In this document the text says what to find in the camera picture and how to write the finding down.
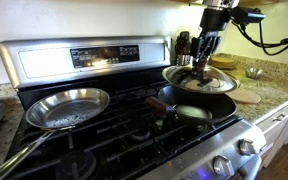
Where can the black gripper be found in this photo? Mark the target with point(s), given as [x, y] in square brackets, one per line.
[214, 20]

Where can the steel lid with dark knob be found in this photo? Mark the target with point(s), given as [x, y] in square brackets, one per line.
[217, 83]

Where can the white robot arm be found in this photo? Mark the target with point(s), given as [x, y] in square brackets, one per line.
[220, 2]

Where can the black frying pan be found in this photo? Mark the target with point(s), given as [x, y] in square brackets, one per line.
[214, 103]

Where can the stainless steel frying pan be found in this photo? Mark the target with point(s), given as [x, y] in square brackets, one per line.
[67, 108]

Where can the stack of wooden boards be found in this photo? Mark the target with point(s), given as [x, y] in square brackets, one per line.
[222, 62]

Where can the perforated steel utensil holder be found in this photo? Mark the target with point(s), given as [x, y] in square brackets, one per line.
[183, 60]

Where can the silver stove knob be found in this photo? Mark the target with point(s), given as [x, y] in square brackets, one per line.
[222, 165]
[246, 146]

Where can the stainless steel gas stove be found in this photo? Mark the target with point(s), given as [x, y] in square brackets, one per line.
[117, 140]

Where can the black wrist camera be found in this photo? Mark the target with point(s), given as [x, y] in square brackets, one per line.
[247, 15]

